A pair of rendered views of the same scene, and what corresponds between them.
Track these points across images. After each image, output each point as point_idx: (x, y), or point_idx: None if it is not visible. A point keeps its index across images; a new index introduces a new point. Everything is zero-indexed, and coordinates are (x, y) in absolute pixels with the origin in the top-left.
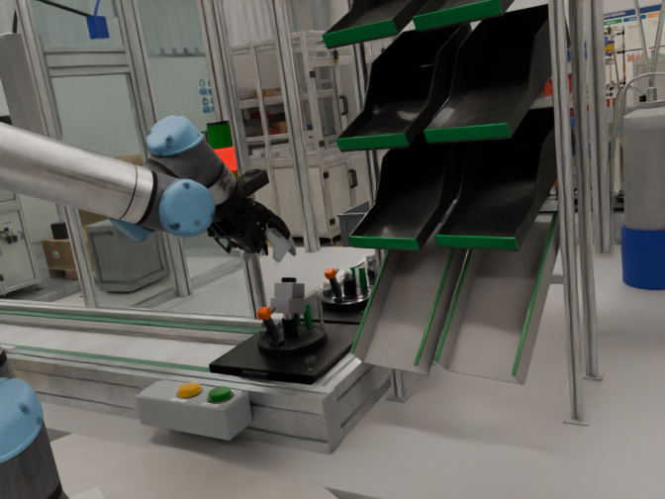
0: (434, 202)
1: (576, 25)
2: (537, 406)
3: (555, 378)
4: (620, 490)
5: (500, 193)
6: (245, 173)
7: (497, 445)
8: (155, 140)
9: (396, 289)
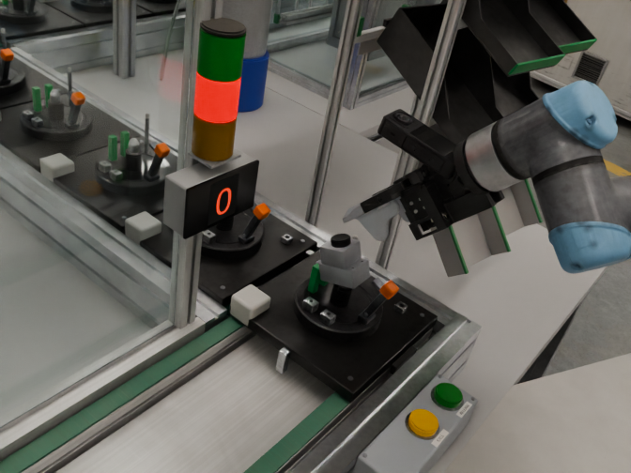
0: (468, 102)
1: None
2: (427, 240)
3: None
4: (540, 259)
5: None
6: (408, 123)
7: (476, 279)
8: (609, 128)
9: None
